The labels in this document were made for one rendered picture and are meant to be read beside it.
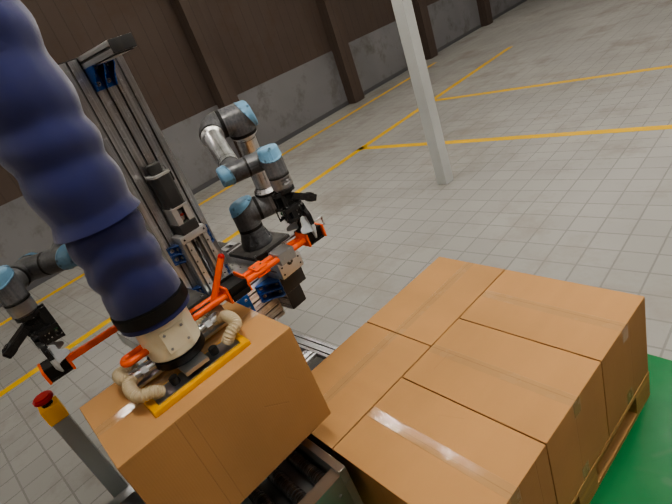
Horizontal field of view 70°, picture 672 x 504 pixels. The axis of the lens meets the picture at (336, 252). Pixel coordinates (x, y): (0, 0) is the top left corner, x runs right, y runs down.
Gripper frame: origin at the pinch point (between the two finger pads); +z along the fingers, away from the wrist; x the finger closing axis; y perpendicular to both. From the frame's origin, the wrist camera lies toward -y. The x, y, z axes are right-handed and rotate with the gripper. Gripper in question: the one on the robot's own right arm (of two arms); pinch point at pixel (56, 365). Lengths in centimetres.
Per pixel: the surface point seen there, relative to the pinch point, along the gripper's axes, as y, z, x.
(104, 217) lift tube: 29, -43, -37
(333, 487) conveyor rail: 43, 61, -62
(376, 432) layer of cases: 68, 64, -56
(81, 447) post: -10.6, 42.1, 19.7
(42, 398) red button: -10.5, 16.6, 20.8
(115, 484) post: -10, 65, 19
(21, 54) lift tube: 32, -82, -36
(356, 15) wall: 774, -36, 637
